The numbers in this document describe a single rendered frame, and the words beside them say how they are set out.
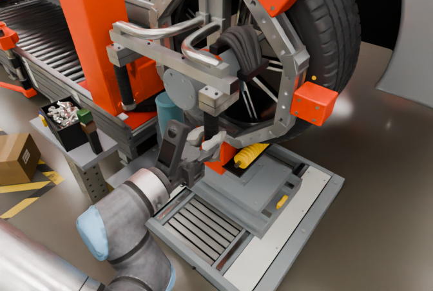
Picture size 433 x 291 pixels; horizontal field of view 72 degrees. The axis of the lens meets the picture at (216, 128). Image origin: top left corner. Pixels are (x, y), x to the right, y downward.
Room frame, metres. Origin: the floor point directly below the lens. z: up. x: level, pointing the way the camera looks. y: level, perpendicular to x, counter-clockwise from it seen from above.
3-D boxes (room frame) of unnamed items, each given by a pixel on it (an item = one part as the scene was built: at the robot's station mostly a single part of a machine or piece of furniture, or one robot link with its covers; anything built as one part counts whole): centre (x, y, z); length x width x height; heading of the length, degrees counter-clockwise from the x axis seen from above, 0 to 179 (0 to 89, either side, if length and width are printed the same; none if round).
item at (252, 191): (0.96, -0.11, 0.32); 0.40 x 0.30 x 0.28; 50
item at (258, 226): (0.96, -0.12, 0.13); 0.50 x 0.36 x 0.10; 50
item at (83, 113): (0.85, 0.48, 0.64); 0.04 x 0.04 x 0.04; 50
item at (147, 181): (0.38, 0.14, 0.81); 0.10 x 0.05 x 0.09; 50
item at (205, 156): (0.48, 0.03, 0.83); 0.09 x 0.05 x 0.02; 133
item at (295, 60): (0.83, -0.01, 0.85); 0.54 x 0.07 x 0.54; 50
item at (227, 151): (0.86, -0.03, 0.48); 0.16 x 0.12 x 0.17; 140
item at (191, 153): (0.45, 0.09, 0.80); 0.12 x 0.08 x 0.09; 140
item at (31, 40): (2.22, 1.13, 0.13); 2.47 x 0.85 x 0.27; 50
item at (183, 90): (0.78, 0.04, 0.85); 0.21 x 0.14 x 0.14; 140
